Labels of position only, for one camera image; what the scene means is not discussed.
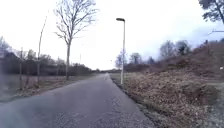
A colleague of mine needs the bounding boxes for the street lamp pole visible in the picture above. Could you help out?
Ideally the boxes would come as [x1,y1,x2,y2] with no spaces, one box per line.
[115,17,127,86]

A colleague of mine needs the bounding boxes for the row of distant trees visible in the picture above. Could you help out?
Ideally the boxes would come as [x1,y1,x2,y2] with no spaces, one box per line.
[114,39,192,70]

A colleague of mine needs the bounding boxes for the tall bare tree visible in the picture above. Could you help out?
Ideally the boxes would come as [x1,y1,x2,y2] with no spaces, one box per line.
[53,0,99,81]

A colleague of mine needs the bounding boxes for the grey asphalt path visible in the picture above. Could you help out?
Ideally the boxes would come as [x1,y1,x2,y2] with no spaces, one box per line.
[0,73,158,128]

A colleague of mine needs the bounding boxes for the leaf-covered grass slope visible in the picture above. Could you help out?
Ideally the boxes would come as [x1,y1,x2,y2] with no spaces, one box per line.
[109,39,224,128]

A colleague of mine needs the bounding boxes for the dark hedge row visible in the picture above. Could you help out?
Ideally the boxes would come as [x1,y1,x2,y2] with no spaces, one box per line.
[0,51,95,77]

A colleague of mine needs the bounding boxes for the thin bare sapling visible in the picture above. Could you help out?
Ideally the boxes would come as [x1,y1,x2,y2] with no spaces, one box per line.
[35,11,50,85]

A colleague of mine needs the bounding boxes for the leaf-strewn grass verge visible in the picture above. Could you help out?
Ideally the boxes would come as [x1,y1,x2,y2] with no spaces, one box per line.
[0,73,100,103]

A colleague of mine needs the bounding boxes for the row of young staked trees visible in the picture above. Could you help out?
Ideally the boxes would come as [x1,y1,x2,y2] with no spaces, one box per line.
[17,47,61,90]

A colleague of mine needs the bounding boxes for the pine tree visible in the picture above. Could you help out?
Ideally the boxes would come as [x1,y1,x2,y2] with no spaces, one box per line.
[198,0,224,25]

